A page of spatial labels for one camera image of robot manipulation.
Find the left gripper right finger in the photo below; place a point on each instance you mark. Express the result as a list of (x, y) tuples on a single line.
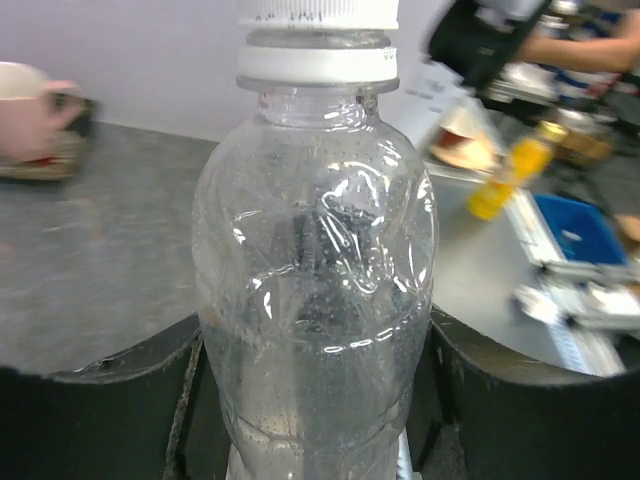
[(483, 411)]

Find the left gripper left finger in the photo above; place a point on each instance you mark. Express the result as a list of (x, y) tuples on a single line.
[(148, 412)]

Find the clear bottle blue-white cap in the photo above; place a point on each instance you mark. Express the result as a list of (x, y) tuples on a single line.
[(314, 237)]

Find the white blue bottle cap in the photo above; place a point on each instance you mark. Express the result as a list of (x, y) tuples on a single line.
[(319, 14)]

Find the orange bottle outside cell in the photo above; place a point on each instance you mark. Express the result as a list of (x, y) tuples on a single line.
[(527, 158)]

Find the blue plastic bin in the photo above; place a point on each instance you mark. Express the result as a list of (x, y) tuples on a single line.
[(580, 230)]

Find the dark floral square plate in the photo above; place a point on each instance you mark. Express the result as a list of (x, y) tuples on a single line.
[(71, 147)]

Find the brown bowl on plate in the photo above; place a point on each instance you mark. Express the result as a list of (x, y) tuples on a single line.
[(463, 143)]

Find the pink white mug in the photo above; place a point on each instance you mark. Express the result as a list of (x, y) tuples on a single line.
[(34, 109)]

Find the person in dark shirt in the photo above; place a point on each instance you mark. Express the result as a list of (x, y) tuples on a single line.
[(616, 54)]

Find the slotted cable duct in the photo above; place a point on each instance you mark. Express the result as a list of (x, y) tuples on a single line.
[(586, 352)]

